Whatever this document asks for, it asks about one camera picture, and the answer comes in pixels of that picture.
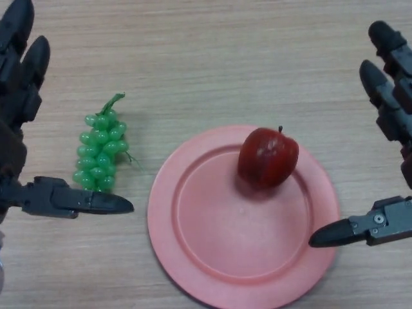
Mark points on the pink round plate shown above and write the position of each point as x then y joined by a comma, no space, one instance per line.
241,238

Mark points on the red apple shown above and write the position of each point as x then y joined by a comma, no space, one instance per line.
267,157

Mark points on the green grape bunch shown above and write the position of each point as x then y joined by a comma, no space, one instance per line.
99,151

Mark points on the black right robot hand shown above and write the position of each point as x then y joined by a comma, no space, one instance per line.
392,112

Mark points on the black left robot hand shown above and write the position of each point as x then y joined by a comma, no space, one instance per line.
13,96

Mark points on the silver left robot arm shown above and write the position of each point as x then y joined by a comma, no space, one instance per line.
1,257

